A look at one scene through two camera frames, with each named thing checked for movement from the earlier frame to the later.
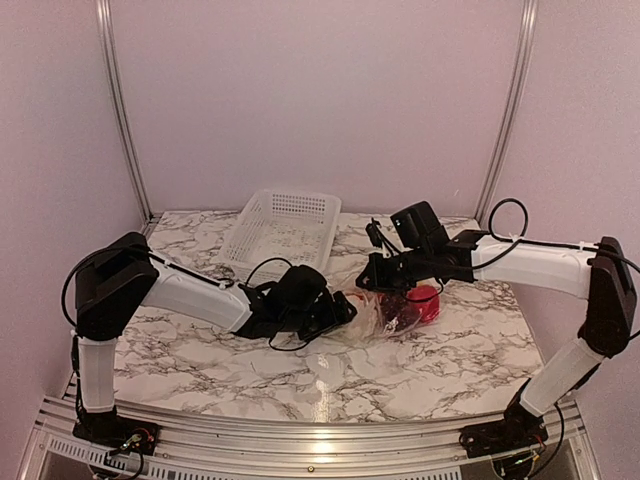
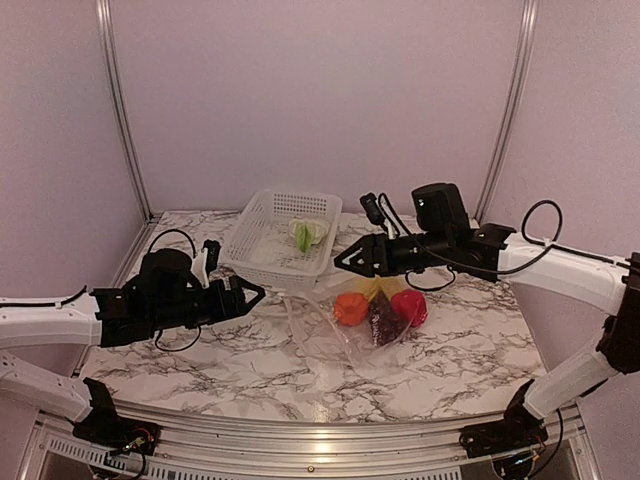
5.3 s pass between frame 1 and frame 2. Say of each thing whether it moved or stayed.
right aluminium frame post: stayed
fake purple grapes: moved
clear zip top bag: moved
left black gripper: moved
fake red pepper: moved
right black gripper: moved
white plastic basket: stayed
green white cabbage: moved
